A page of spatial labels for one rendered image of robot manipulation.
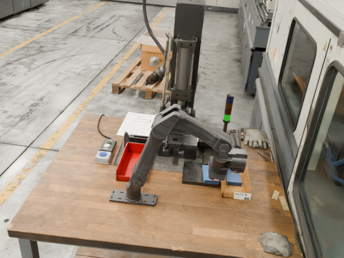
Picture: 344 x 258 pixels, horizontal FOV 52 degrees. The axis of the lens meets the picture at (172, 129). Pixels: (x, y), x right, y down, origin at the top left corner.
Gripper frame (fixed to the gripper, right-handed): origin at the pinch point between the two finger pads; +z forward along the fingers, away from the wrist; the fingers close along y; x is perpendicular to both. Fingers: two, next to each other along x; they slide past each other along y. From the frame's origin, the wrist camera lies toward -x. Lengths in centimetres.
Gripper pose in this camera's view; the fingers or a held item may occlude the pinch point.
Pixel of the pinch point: (214, 176)
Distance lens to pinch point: 157.6
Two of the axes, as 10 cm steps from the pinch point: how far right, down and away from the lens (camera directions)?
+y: 0.7, -8.5, 5.2
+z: -0.5, 5.2, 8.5
